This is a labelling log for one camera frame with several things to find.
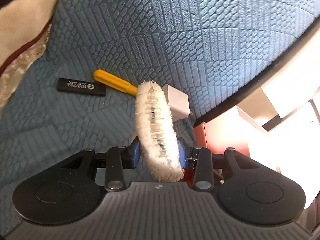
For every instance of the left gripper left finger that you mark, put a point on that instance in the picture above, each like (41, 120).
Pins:
(134, 153)

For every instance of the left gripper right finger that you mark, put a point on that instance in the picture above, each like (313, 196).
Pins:
(184, 152)

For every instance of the white fluffy headband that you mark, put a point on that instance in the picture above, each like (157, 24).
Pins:
(154, 127)

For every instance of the white charger plug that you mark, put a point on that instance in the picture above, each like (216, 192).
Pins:
(178, 102)

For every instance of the yellow handled screwdriver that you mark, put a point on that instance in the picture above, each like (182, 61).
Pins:
(115, 82)

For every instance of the black usb stick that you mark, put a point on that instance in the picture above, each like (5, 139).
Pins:
(81, 87)

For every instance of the pink storage box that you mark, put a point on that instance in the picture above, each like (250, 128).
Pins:
(234, 128)

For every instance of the blue textured sofa cover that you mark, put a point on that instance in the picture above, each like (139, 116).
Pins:
(208, 49)

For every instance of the patterned blanket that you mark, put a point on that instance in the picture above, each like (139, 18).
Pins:
(25, 26)

